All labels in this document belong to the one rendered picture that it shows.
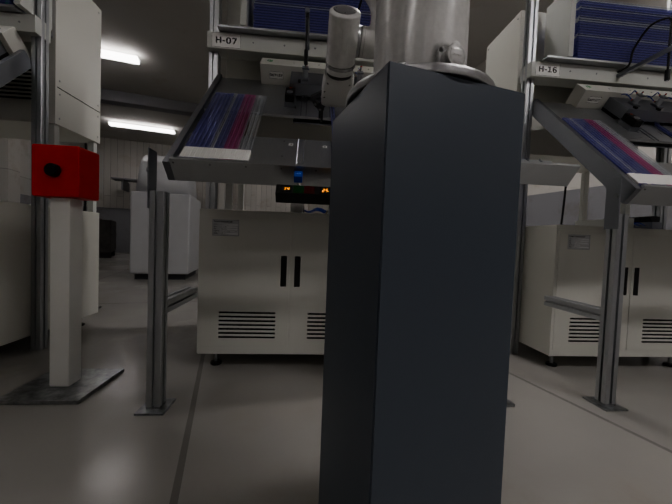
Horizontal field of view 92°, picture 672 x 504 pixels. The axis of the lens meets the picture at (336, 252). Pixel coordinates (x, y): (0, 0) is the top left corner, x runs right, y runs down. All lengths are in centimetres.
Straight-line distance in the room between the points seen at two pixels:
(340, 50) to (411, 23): 59
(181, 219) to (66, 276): 276
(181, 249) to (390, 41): 371
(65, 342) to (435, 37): 130
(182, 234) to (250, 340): 280
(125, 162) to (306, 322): 884
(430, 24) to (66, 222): 117
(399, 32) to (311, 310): 103
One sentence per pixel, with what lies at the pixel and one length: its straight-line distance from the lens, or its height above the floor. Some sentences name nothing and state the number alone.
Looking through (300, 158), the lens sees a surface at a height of 77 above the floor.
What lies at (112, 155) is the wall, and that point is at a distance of 993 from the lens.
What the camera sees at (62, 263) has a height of 41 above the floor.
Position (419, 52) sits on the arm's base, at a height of 74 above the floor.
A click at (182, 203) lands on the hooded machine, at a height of 86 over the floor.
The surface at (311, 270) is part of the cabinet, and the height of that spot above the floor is 40.
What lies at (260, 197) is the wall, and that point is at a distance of 948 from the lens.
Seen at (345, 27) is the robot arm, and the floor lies 107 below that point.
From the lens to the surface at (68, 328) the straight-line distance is 137.
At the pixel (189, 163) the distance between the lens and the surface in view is 103.
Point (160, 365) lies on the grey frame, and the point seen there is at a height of 14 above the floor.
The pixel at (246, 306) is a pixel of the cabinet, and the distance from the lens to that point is 131.
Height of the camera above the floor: 52
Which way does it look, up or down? 2 degrees down
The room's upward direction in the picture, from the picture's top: 2 degrees clockwise
